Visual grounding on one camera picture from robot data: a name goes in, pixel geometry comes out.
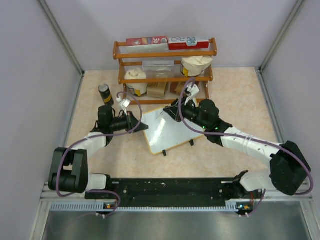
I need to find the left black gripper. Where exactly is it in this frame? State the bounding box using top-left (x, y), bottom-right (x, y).
top-left (109, 110), bottom-right (148, 134)

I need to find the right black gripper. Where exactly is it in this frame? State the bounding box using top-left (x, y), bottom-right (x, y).
top-left (164, 95), bottom-right (209, 130)

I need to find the yellow framed whiteboard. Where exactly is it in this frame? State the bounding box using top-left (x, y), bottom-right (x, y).
top-left (142, 107), bottom-right (203, 155)

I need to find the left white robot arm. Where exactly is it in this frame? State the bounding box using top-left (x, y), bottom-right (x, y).
top-left (48, 105), bottom-right (149, 199)

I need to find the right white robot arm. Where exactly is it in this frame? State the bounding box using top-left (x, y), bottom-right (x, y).
top-left (163, 99), bottom-right (311, 198)

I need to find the brown packet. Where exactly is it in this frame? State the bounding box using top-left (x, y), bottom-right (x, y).
top-left (169, 81), bottom-right (186, 96)

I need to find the tan cardboard box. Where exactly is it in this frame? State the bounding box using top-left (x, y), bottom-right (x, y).
top-left (147, 82), bottom-right (167, 98)

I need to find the white bag lower left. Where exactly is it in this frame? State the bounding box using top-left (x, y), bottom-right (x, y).
top-left (124, 67), bottom-right (149, 97)

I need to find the white bag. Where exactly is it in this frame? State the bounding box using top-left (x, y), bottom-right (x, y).
top-left (124, 67), bottom-right (149, 97)
top-left (180, 56), bottom-right (213, 77)

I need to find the wooden three tier shelf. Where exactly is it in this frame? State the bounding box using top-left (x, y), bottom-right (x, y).
top-left (113, 37), bottom-right (218, 105)

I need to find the clear plastic container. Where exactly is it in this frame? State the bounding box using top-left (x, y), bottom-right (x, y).
top-left (142, 60), bottom-right (175, 79)

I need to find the white bag middle right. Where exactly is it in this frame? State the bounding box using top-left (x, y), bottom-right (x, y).
top-left (180, 56), bottom-right (213, 77)

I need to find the black drink can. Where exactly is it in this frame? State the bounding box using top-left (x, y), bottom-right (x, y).
top-left (98, 83), bottom-right (114, 107)

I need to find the red white wrap box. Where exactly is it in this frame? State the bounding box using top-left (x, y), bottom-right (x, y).
top-left (168, 36), bottom-right (210, 51)

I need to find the red foil box left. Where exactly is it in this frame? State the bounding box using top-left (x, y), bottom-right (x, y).
top-left (126, 35), bottom-right (169, 53)

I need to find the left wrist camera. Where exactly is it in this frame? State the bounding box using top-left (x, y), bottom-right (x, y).
top-left (116, 97), bottom-right (131, 115)

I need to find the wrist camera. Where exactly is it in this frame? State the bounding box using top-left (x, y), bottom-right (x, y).
top-left (184, 83), bottom-right (200, 105)
top-left (116, 97), bottom-right (131, 115)

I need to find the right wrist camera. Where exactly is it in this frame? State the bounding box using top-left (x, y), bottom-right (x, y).
top-left (184, 83), bottom-right (200, 105)

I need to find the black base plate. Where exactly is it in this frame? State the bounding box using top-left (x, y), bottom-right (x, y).
top-left (84, 176), bottom-right (251, 208)

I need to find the grey slotted cable duct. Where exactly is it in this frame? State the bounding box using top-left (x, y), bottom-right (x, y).
top-left (50, 201), bottom-right (250, 213)

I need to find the aluminium frame rail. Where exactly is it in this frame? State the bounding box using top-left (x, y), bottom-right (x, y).
top-left (40, 182), bottom-right (313, 202)

